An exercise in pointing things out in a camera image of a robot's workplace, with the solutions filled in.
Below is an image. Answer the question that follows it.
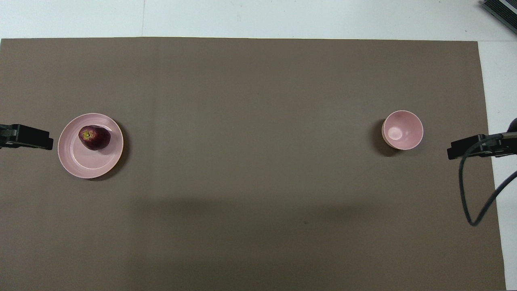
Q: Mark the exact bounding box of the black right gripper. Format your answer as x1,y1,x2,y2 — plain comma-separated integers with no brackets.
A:
447,118,517,160

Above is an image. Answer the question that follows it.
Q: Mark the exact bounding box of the dark red apple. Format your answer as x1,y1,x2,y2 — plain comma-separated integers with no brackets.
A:
78,125,111,151

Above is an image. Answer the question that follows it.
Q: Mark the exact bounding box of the pink bowl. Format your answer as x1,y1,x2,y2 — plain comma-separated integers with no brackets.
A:
382,110,424,150

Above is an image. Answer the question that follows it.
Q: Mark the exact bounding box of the pink plate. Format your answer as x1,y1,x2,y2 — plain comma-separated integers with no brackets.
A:
58,113,124,179

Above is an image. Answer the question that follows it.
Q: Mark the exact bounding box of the grey ribbed device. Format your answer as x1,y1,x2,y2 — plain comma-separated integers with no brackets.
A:
481,0,517,23

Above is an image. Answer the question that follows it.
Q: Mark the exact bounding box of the brown table mat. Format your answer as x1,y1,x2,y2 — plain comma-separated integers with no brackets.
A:
0,37,506,291

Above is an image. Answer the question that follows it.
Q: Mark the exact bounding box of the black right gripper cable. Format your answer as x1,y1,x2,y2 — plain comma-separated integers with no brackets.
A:
458,133,517,227

